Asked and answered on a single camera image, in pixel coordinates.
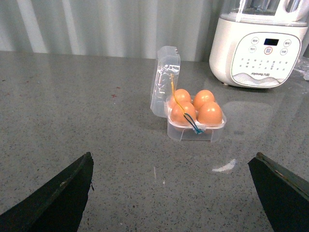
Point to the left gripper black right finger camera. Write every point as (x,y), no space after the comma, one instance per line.
(284,195)

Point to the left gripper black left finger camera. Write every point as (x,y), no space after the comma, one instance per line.
(57,206)

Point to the brown egg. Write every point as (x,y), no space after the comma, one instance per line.
(182,95)
(202,97)
(177,116)
(210,113)

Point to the clear plastic egg box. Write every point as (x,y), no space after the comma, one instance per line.
(168,62)

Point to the teal rubber band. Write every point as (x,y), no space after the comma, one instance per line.
(190,120)

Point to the clear plastic bag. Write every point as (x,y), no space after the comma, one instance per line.
(302,66)

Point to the white Joyoung blender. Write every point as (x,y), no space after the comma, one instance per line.
(257,42)

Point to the yellow rubber band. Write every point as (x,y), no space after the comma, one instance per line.
(176,101)

